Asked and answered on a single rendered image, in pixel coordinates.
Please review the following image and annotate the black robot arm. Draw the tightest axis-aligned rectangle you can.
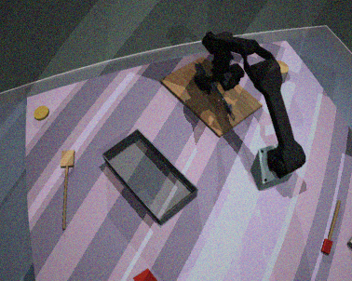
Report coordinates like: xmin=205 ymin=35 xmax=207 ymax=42
xmin=201 ymin=31 xmax=306 ymax=179

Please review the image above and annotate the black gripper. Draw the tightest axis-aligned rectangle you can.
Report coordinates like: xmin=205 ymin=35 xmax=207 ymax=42
xmin=195 ymin=61 xmax=245 ymax=95

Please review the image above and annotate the wooden board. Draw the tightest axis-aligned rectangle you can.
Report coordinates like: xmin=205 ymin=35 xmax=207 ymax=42
xmin=159 ymin=57 xmax=263 ymax=138

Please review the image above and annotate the tan wooden spatula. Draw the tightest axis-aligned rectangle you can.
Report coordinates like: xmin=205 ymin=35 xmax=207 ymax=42
xmin=61 ymin=150 xmax=75 ymax=229

